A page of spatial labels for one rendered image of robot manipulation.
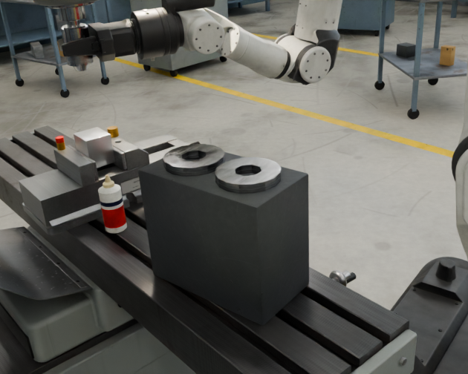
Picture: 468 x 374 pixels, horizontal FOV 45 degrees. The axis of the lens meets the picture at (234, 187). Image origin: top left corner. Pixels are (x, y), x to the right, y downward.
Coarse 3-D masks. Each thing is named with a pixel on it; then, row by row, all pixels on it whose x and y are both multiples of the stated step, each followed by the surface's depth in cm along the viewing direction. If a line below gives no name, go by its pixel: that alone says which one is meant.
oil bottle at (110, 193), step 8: (104, 184) 101; (112, 184) 101; (104, 192) 100; (112, 192) 100; (120, 192) 102; (104, 200) 101; (112, 200) 101; (120, 200) 102; (104, 208) 102; (112, 208) 101; (120, 208) 102; (104, 216) 103; (112, 216) 102; (120, 216) 103; (104, 224) 104; (112, 224) 103; (120, 224) 103; (112, 232) 103
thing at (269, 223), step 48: (192, 144) 87; (144, 192) 84; (192, 192) 76; (240, 192) 73; (288, 192) 75; (192, 240) 81; (240, 240) 74; (288, 240) 78; (192, 288) 85; (240, 288) 78; (288, 288) 81
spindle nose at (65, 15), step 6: (84, 6) 100; (60, 12) 98; (66, 12) 98; (72, 12) 98; (78, 12) 99; (84, 12) 100; (60, 18) 99; (66, 18) 98; (72, 18) 98; (78, 18) 99; (84, 18) 100
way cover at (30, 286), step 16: (0, 240) 116; (16, 240) 117; (32, 240) 117; (0, 256) 108; (16, 256) 110; (32, 256) 111; (48, 256) 111; (0, 272) 98; (16, 272) 103; (32, 272) 104; (48, 272) 105; (64, 272) 106; (0, 288) 90; (16, 288) 94; (32, 288) 98; (48, 288) 99; (64, 288) 100; (80, 288) 101
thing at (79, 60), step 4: (84, 32) 100; (64, 36) 100; (68, 36) 100; (72, 36) 100; (76, 36) 100; (80, 36) 100; (84, 36) 101; (88, 36) 102; (64, 40) 101; (68, 40) 100; (72, 40) 100; (68, 56) 102; (72, 56) 101; (76, 56) 101; (80, 56) 101; (84, 56) 102; (88, 56) 102; (92, 56) 104; (68, 60) 102; (72, 60) 102; (76, 60) 102; (80, 60) 102; (84, 60) 102; (88, 60) 103; (92, 60) 104; (68, 64) 103; (72, 64) 102; (76, 64) 102; (80, 64) 102; (84, 64) 102; (88, 64) 103
